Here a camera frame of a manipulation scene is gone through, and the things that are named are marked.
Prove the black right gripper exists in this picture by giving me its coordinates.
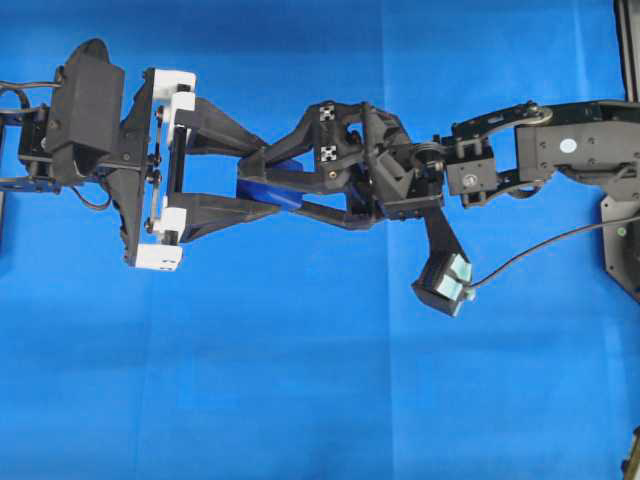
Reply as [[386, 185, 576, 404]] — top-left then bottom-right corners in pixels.
[[249, 103, 445, 231]]

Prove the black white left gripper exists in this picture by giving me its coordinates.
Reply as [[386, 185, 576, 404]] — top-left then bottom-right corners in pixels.
[[103, 68, 280, 271]]

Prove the blue block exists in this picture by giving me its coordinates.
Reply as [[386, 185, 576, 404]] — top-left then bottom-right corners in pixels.
[[226, 153, 305, 223]]

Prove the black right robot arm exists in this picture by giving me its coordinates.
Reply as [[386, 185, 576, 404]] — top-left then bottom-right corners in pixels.
[[238, 101, 639, 230]]

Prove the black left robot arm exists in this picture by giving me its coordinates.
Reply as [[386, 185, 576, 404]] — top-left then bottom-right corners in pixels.
[[1, 56, 279, 271]]

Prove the dark object at bottom right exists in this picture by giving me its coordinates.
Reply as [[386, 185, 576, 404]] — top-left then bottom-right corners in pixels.
[[621, 426, 640, 480]]

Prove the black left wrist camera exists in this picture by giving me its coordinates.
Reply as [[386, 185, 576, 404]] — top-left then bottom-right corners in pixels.
[[45, 39, 124, 186]]

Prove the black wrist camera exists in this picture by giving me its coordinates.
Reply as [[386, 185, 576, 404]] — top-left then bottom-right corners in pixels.
[[45, 39, 124, 186], [412, 207, 475, 317]]

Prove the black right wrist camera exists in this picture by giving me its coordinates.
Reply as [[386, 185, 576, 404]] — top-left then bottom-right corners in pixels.
[[412, 207, 475, 317]]

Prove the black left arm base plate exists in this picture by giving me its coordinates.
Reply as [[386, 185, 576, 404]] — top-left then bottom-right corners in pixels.
[[0, 121, 6, 249]]

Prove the black left camera cable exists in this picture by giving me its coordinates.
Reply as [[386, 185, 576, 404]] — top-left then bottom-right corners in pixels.
[[0, 79, 111, 211]]

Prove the black camera cable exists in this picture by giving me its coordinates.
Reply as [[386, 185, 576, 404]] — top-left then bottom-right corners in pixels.
[[467, 217, 640, 291], [0, 79, 111, 211]]

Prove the black right camera cable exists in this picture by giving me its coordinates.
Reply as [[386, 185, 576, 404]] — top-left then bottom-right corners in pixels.
[[467, 217, 640, 291]]

